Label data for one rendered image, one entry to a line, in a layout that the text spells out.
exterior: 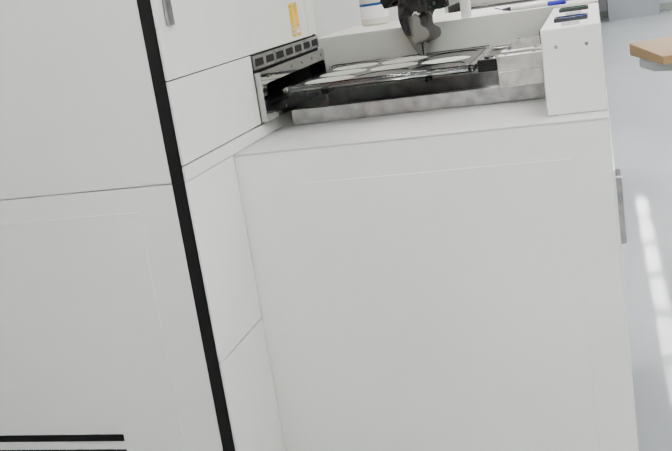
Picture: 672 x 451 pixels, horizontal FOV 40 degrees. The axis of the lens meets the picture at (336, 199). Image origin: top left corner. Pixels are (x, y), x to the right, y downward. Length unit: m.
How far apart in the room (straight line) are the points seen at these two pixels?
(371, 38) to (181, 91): 0.78
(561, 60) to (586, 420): 0.60
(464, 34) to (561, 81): 0.60
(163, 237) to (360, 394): 0.47
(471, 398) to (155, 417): 0.54
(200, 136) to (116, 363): 0.40
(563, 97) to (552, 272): 0.28
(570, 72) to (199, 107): 0.60
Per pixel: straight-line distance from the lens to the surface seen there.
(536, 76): 1.74
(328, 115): 1.85
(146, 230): 1.50
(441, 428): 1.70
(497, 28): 2.11
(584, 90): 1.56
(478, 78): 2.05
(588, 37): 1.55
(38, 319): 1.65
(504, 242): 1.56
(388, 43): 2.15
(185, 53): 1.50
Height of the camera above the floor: 1.08
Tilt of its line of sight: 13 degrees down
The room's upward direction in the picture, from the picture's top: 9 degrees counter-clockwise
